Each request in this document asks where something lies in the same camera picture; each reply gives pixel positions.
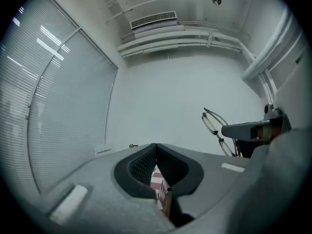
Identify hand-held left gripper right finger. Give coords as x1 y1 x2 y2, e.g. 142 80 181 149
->
156 143 254 228

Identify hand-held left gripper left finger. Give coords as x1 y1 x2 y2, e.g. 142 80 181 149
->
24 143 176 234

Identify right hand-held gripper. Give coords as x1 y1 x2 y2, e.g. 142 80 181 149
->
221 103 312 234

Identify black-framed eyeglasses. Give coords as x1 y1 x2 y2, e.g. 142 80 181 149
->
201 107 241 157

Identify red white checkered tablecloth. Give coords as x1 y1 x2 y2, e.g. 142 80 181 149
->
150 166 172 216

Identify window blind pane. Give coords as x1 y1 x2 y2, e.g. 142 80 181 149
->
0 0 81 195
26 30 118 192

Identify white ceiling pipe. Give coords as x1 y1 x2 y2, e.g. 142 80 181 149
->
119 40 246 59
116 29 243 53

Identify white air conditioner unit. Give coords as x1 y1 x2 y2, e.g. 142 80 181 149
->
130 10 177 38

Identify white wall trunking box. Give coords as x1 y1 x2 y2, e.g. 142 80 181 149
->
94 143 114 156

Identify large white duct pipe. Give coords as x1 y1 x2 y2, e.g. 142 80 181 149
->
240 8 297 82

